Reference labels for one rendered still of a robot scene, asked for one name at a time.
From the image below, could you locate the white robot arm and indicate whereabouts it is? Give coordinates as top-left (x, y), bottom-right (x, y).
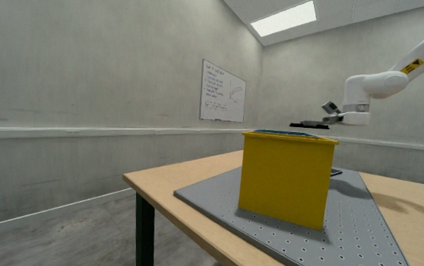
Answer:
top-left (322, 40), bottom-right (424, 115)

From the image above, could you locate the yellow bin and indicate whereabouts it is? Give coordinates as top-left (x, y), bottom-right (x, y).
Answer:
top-left (238, 131), bottom-right (339, 231)

